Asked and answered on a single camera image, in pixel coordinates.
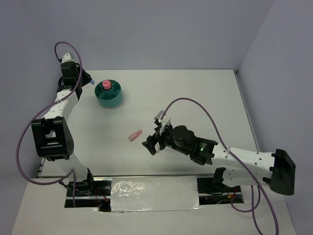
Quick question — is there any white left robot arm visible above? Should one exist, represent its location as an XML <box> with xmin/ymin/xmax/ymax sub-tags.
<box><xmin>31</xmin><ymin>59</ymin><xmax>96</xmax><ymax>195</ymax></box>

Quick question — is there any pink-capped crayon bottle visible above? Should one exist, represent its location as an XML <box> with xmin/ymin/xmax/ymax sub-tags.
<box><xmin>102</xmin><ymin>80</ymin><xmax>112</xmax><ymax>91</ymax></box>

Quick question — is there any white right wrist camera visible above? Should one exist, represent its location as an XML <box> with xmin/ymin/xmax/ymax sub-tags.
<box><xmin>154</xmin><ymin>110</ymin><xmax>171</xmax><ymax>136</ymax></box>

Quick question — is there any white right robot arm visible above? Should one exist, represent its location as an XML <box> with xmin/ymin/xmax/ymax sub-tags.
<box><xmin>142</xmin><ymin>125</ymin><xmax>296</xmax><ymax>196</ymax></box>

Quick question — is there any teal round compartment organizer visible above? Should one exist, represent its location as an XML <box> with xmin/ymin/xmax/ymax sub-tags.
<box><xmin>94</xmin><ymin>80</ymin><xmax>123</xmax><ymax>108</ymax></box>

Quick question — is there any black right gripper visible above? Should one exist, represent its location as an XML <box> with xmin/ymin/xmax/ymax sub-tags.
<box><xmin>142</xmin><ymin>122</ymin><xmax>190</xmax><ymax>155</ymax></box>

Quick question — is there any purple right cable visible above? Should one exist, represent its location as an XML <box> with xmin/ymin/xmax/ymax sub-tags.
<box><xmin>161</xmin><ymin>97</ymin><xmax>280</xmax><ymax>235</ymax></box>

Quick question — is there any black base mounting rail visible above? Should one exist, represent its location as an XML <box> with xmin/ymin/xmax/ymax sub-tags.
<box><xmin>64</xmin><ymin>176</ymin><xmax>244</xmax><ymax>212</ymax></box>

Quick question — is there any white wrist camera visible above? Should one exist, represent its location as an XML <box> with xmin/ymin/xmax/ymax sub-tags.
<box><xmin>61</xmin><ymin>52</ymin><xmax>75</xmax><ymax>64</ymax></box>
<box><xmin>154</xmin><ymin>110</ymin><xmax>171</xmax><ymax>136</ymax></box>

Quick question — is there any silver foil sheet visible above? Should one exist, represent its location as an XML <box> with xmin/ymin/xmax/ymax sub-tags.
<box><xmin>111</xmin><ymin>176</ymin><xmax>201</xmax><ymax>212</ymax></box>

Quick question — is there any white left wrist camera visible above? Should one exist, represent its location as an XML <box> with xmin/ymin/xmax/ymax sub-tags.
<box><xmin>61</xmin><ymin>52</ymin><xmax>75</xmax><ymax>64</ymax></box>

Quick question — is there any pink highlighter pen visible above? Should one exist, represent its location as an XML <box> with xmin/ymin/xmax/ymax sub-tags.
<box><xmin>128</xmin><ymin>130</ymin><xmax>142</xmax><ymax>141</ymax></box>

